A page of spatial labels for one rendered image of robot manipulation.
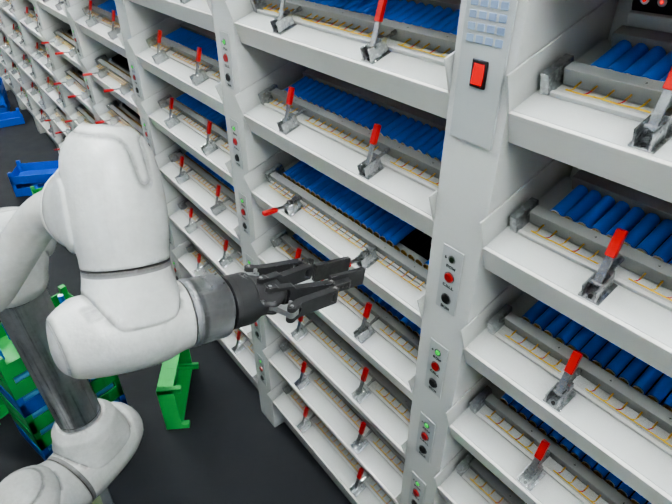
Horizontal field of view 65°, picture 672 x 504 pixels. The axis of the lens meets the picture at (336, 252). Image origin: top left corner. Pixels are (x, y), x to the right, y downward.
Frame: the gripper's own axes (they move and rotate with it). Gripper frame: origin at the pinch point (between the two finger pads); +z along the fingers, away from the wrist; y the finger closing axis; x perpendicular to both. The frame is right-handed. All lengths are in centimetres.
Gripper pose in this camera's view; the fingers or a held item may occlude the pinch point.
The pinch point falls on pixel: (339, 274)
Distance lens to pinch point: 83.5
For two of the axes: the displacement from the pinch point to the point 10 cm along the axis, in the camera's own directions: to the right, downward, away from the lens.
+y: -6.1, -4.4, 6.6
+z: 7.8, -1.7, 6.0
